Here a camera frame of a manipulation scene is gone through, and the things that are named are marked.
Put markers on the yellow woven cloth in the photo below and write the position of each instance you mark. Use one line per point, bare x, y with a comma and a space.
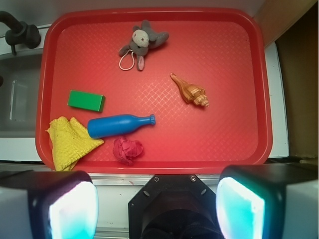
70, 142

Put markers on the brown wooden cabinet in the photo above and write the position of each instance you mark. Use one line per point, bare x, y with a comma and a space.
293, 25

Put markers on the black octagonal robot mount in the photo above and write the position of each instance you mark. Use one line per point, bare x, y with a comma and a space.
174, 207

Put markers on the stainless steel sink basin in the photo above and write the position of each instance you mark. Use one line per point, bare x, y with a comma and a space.
19, 93

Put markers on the red plastic tray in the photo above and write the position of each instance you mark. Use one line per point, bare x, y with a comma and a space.
219, 49

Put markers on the orange spiral seashell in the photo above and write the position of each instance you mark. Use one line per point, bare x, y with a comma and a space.
191, 93

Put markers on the dark metal faucet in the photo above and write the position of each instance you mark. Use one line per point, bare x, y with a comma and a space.
19, 32

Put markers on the blue plastic bottle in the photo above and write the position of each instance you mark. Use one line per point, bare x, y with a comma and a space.
117, 125

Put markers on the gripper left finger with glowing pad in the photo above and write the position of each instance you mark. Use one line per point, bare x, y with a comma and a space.
47, 205

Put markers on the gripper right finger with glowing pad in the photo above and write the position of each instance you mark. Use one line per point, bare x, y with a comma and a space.
268, 201

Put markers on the green rectangular block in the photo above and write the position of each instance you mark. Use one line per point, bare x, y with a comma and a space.
86, 101

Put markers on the grey plush mouse toy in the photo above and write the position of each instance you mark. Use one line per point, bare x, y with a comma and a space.
143, 39

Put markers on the crumpled red paper ball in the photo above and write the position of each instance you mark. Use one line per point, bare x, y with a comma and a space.
126, 151

